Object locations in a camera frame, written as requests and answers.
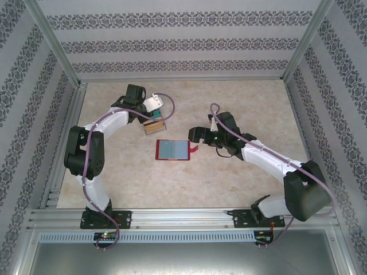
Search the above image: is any red leather card holder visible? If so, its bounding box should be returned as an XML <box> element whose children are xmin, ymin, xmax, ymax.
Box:
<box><xmin>154</xmin><ymin>139</ymin><xmax>199</xmax><ymax>162</ymax></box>

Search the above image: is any gold card stack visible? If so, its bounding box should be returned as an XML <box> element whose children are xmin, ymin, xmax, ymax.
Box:
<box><xmin>144</xmin><ymin>121</ymin><xmax>165</xmax><ymax>135</ymax></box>

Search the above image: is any tan striped card block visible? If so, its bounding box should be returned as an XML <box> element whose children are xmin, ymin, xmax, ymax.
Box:
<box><xmin>142</xmin><ymin>110</ymin><xmax>167</xmax><ymax>136</ymax></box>

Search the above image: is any grey metal panel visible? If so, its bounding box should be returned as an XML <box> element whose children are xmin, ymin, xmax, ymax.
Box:
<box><xmin>14</xmin><ymin>242</ymin><xmax>354</xmax><ymax>275</ymax></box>

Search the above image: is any left controller circuit board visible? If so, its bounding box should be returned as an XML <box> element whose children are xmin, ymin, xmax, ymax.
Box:
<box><xmin>93</xmin><ymin>232</ymin><xmax>118</xmax><ymax>241</ymax></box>

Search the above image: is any thin black right gripper cable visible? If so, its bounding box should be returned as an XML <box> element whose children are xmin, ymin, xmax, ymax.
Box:
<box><xmin>216</xmin><ymin>146</ymin><xmax>233</xmax><ymax>158</ymax></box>

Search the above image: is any aluminium side rail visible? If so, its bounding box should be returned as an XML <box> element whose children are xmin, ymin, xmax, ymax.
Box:
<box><xmin>40</xmin><ymin>82</ymin><xmax>87</xmax><ymax>209</ymax></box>
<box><xmin>286</xmin><ymin>81</ymin><xmax>326</xmax><ymax>206</ymax></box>

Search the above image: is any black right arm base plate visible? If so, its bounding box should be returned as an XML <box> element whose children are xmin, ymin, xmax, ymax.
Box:
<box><xmin>232</xmin><ymin>209</ymin><xmax>286</xmax><ymax>229</ymax></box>

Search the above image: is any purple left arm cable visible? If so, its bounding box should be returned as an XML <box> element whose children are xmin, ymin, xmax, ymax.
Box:
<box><xmin>81</xmin><ymin>93</ymin><xmax>176</xmax><ymax>252</ymax></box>

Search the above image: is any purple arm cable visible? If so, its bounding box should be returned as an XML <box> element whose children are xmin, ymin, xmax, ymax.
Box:
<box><xmin>81</xmin><ymin>93</ymin><xmax>176</xmax><ymax>252</ymax></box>
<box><xmin>210</xmin><ymin>103</ymin><xmax>336</xmax><ymax>250</ymax></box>

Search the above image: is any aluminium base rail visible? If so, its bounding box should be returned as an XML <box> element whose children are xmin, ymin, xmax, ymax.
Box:
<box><xmin>27</xmin><ymin>207</ymin><xmax>341</xmax><ymax>230</ymax></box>

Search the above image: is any aluminium corner post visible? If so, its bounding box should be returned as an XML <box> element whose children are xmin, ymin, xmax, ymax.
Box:
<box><xmin>282</xmin><ymin>0</ymin><xmax>335</xmax><ymax>81</ymax></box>
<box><xmin>21</xmin><ymin>0</ymin><xmax>80</xmax><ymax>83</ymax></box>

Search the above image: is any slotted grey cable duct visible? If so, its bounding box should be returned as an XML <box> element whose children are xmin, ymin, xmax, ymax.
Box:
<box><xmin>38</xmin><ymin>231</ymin><xmax>256</xmax><ymax>243</ymax></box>

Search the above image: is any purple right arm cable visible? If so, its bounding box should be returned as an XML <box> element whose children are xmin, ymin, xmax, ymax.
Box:
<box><xmin>210</xmin><ymin>103</ymin><xmax>336</xmax><ymax>250</ymax></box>

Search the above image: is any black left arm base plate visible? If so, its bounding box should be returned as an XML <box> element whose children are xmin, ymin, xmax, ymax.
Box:
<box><xmin>80</xmin><ymin>210</ymin><xmax>132</xmax><ymax>230</ymax></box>

